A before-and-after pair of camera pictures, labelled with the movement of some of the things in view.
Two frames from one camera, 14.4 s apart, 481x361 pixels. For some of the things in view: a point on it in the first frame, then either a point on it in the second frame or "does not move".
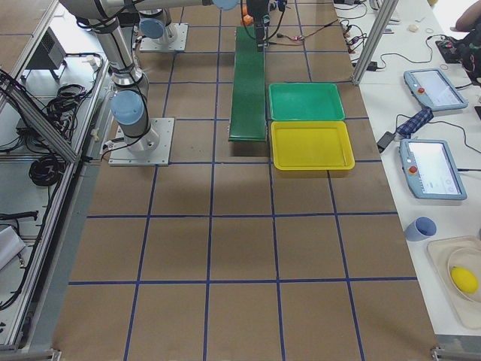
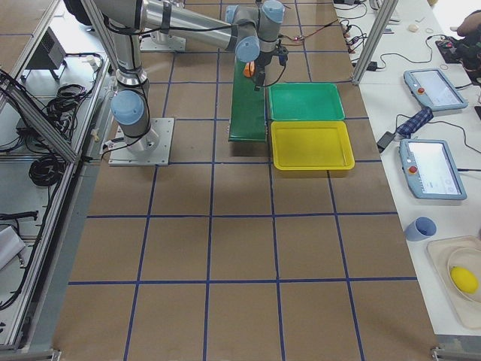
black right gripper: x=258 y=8 to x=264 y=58
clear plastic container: x=459 y=251 does not move
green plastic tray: x=305 y=101 does not move
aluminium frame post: x=388 y=13 does not move
